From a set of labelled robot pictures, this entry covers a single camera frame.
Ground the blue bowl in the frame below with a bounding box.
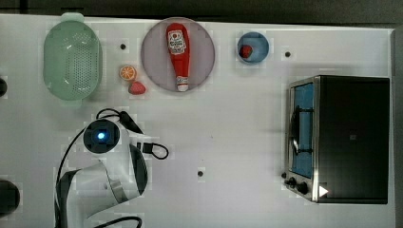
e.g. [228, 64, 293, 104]
[237, 31, 270, 65]

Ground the red ketchup bottle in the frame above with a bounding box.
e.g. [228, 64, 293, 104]
[165, 23, 190, 92]

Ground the black round object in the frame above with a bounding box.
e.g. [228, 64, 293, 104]
[0, 78, 8, 97]
[0, 180, 21, 218]

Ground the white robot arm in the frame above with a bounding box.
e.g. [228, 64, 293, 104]
[54, 119, 148, 228]

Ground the pale purple round plate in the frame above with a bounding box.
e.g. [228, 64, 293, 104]
[141, 17, 215, 92]

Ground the orange slice toy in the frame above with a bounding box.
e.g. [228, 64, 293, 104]
[119, 66, 137, 81]

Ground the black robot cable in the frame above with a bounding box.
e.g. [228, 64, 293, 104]
[54, 107, 144, 228]

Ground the red strawberry toy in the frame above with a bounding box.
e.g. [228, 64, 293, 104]
[128, 82, 146, 95]

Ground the black round object lower left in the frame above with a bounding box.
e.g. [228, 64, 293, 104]
[0, 180, 21, 218]

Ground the black round object upper left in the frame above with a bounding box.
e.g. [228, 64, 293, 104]
[0, 78, 8, 97]

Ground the green perforated colander basket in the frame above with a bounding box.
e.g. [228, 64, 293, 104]
[43, 12, 103, 102]

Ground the red strawberry in bowl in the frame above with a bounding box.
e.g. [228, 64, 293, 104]
[239, 45, 253, 59]

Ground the black and steel toaster oven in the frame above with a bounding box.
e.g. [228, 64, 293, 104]
[281, 75, 391, 204]

